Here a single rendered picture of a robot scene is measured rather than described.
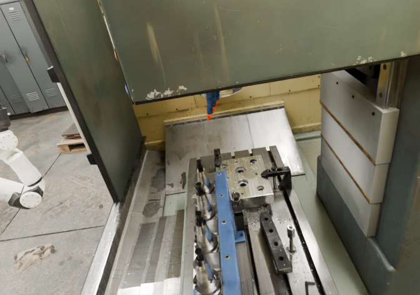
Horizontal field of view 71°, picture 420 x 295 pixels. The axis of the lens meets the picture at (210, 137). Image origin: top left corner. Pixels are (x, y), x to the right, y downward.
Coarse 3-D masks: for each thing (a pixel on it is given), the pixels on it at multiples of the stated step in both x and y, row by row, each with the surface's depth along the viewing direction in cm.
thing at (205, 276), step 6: (204, 258) 64; (198, 264) 63; (204, 264) 62; (198, 270) 63; (204, 270) 63; (210, 270) 64; (198, 276) 64; (204, 276) 63; (210, 276) 64; (198, 282) 65; (204, 282) 64; (210, 282) 64; (204, 288) 64; (210, 288) 65
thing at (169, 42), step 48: (144, 0) 56; (192, 0) 56; (240, 0) 56; (288, 0) 56; (336, 0) 57; (384, 0) 57; (144, 48) 60; (192, 48) 61; (240, 48) 61; (288, 48) 61; (336, 48) 61; (384, 48) 62; (144, 96) 66
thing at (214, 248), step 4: (196, 236) 78; (216, 236) 77; (196, 240) 77; (216, 240) 78; (196, 244) 78; (212, 244) 75; (216, 244) 75; (196, 248) 75; (208, 248) 74; (212, 248) 74; (216, 248) 76; (204, 252) 74; (208, 252) 74
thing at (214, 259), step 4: (212, 252) 74; (216, 252) 74; (204, 256) 73; (208, 256) 73; (212, 256) 73; (216, 256) 73; (208, 260) 72; (212, 260) 72; (216, 260) 72; (220, 260) 72; (192, 264) 72; (212, 264) 71; (216, 264) 71; (220, 264) 70; (212, 268) 70; (216, 268) 70; (220, 268) 70
